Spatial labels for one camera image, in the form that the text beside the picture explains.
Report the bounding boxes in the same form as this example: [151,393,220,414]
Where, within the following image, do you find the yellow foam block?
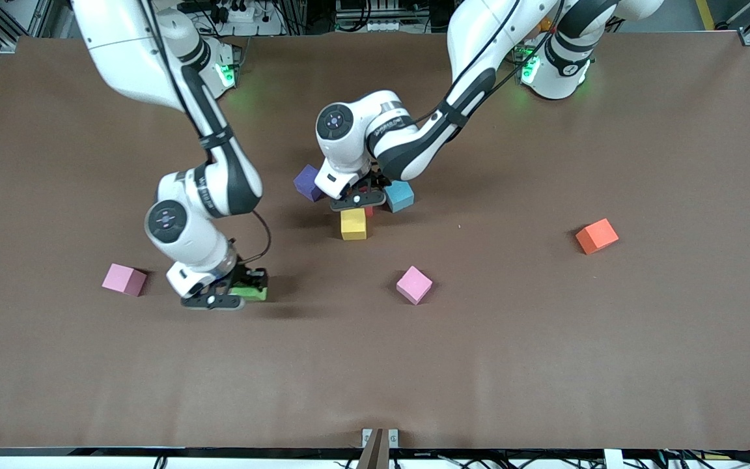
[340,208,368,241]

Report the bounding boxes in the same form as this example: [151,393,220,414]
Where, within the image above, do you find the pale pink foam block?
[102,263,148,298]

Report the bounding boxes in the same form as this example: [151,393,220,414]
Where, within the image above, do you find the blue foam block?
[383,180,415,213]

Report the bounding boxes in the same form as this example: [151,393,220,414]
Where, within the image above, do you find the purple foam block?
[293,164,325,203]

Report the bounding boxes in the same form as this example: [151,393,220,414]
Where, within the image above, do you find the bright pink foam block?
[396,265,434,306]

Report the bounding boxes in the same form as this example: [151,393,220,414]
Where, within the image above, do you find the long white power strip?
[342,18,405,33]

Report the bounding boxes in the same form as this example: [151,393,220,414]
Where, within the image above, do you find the brown table mat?
[0,31,750,450]

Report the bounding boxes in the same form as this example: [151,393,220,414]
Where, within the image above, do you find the white power strip with plugs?
[176,0,265,23]

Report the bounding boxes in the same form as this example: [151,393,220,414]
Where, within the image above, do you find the orange foam block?
[575,218,620,255]

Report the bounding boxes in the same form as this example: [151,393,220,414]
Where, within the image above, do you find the black left camera cable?
[359,0,568,196]

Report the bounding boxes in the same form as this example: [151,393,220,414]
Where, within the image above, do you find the black camera cable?
[359,0,568,196]
[141,0,272,291]

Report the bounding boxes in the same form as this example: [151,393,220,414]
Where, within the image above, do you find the black right camera cable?
[141,0,272,291]

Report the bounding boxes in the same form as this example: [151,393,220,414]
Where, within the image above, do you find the grey bracket with brown post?
[361,427,400,469]

